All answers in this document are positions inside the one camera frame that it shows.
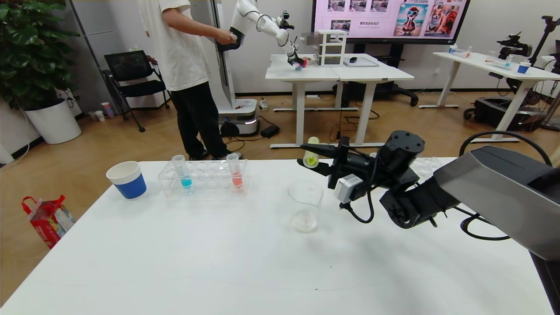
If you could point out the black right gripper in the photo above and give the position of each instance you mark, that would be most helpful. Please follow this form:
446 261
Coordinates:
339 163

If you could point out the yellow pigment test tube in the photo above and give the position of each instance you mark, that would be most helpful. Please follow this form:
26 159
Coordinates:
311 160

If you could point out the red pigment test tube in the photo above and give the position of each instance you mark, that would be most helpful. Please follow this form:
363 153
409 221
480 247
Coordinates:
236 179

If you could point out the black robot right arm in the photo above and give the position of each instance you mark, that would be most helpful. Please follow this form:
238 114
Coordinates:
494 188

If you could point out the clear glass beaker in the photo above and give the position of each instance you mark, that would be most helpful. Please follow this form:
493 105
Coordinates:
305 221

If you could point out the clear acrylic test tube rack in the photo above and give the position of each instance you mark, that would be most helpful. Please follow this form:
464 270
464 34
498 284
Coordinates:
428 165
210 179

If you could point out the blue pigment test tube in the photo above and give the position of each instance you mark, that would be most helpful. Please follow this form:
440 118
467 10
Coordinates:
186 182

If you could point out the black power adapter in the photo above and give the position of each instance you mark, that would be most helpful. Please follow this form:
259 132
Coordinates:
270 131

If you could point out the white power strip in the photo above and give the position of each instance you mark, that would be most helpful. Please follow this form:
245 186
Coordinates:
263 105

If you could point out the white standing desk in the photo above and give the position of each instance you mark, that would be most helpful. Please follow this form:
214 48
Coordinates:
284 72
481 62
376 74

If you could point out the small red object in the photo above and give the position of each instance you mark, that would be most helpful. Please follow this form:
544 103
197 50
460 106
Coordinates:
303 64

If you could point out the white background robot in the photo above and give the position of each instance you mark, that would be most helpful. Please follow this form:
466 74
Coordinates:
236 109

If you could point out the black display stand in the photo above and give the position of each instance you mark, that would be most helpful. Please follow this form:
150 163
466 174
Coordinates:
393 89

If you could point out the grey flat pad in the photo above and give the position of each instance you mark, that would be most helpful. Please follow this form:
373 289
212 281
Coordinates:
365 63

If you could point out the white drawer unit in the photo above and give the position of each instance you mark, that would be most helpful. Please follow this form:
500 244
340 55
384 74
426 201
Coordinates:
331 49

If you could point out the person in white shirt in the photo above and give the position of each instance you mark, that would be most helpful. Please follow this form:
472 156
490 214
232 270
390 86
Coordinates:
183 48

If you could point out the blue and white paper cup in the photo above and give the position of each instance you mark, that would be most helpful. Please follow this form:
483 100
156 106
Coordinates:
130 186

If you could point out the black office chair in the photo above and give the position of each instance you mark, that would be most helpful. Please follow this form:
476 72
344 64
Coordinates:
130 69

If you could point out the pink tumbler cup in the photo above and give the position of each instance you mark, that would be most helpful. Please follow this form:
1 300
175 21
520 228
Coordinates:
108 111

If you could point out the small blue paper cup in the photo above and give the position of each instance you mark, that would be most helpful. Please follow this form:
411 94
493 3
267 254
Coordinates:
522 68

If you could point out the small white cup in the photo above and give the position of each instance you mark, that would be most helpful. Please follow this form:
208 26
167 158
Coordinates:
100 117

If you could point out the black tripod stand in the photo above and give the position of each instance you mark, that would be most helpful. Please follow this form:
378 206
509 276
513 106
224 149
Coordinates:
549 25

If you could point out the white plant pot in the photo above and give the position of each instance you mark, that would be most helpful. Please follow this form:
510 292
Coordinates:
54 123

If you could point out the red shopping bag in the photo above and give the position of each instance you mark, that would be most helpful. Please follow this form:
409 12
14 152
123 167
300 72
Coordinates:
45 226

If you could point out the green leafy plant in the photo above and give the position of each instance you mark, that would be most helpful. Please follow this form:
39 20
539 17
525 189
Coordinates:
30 52

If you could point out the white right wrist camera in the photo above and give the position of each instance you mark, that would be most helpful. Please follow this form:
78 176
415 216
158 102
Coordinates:
348 190

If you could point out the large wall display screen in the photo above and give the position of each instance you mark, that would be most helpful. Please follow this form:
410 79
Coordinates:
393 19

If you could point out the black camera rig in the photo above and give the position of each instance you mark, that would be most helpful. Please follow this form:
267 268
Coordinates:
514 43

